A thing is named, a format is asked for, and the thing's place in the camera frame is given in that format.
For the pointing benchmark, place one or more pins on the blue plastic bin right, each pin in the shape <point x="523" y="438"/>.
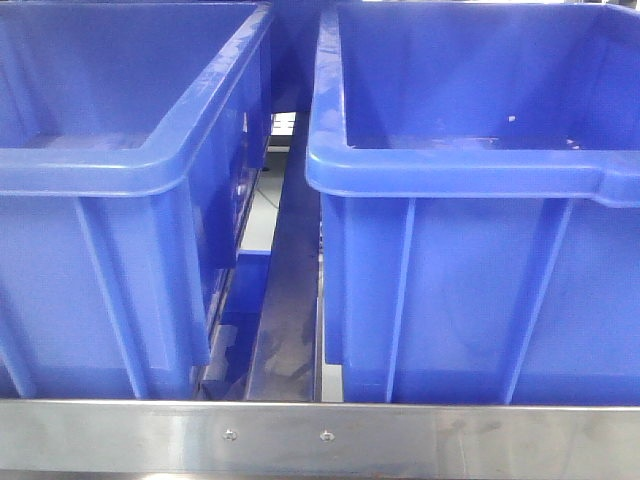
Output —
<point x="478" y="170"/>

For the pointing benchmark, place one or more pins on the blue plastic bin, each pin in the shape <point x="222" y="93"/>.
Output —
<point x="132" y="134"/>
<point x="294" y="34"/>
<point x="478" y="170"/>

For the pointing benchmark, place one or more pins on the blue plastic bin rear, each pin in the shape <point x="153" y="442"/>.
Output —
<point x="294" y="34"/>

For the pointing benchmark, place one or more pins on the blue plastic bin left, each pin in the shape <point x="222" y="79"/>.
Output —
<point x="132" y="134"/>

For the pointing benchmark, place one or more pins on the steel shelf front rail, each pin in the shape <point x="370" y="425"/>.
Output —
<point x="249" y="440"/>

